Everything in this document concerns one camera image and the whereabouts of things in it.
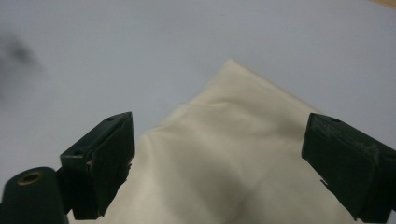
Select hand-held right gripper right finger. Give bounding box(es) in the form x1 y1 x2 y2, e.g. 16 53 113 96
301 112 396 224

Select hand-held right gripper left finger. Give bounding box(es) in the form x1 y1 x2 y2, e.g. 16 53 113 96
57 111 136 221

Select cream baby bodysuit brown trim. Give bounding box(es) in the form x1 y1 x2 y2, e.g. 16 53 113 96
66 59 367 224

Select light blue mat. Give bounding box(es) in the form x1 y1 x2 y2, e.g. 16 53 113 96
0 0 396 224

